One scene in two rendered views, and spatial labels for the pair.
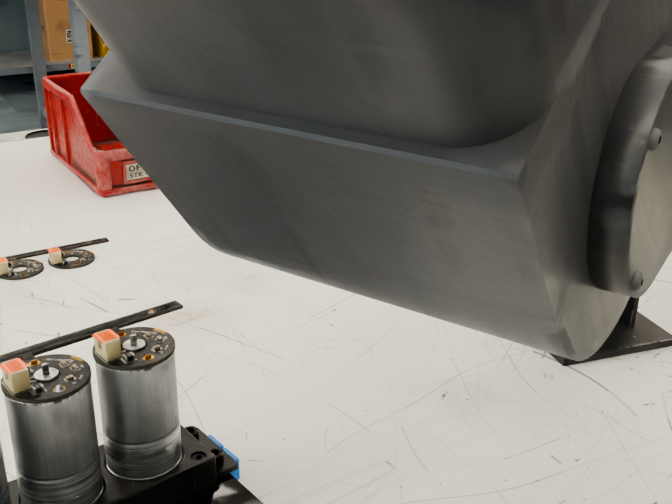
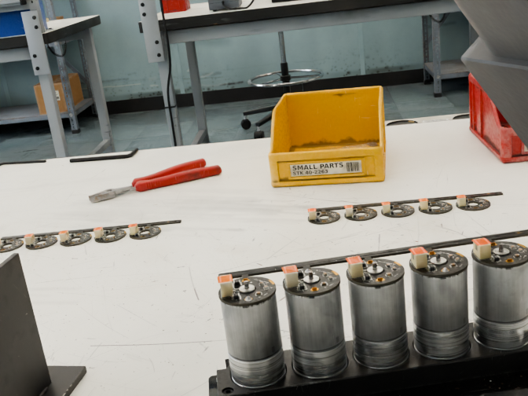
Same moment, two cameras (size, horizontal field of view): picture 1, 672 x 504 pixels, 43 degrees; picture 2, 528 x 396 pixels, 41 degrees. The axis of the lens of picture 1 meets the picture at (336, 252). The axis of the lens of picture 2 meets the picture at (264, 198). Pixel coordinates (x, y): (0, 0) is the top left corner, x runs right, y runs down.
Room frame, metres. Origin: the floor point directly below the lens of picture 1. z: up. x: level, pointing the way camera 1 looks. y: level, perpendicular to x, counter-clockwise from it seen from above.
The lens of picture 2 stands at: (-0.05, -0.03, 0.95)
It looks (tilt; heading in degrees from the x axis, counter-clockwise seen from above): 19 degrees down; 37
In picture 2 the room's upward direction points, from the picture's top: 7 degrees counter-clockwise
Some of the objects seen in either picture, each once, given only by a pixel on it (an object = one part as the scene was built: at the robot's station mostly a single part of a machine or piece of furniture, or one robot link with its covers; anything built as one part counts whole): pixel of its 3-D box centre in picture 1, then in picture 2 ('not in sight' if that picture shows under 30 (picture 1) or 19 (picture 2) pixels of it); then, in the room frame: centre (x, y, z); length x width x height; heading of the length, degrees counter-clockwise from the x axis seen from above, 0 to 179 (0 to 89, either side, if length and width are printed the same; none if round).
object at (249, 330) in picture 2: not in sight; (254, 339); (0.16, 0.15, 0.79); 0.02 x 0.02 x 0.05
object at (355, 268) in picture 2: not in sight; (357, 266); (0.19, 0.11, 0.82); 0.01 x 0.01 x 0.01; 40
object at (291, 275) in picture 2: not in sight; (292, 276); (0.17, 0.13, 0.82); 0.01 x 0.01 x 0.01; 40
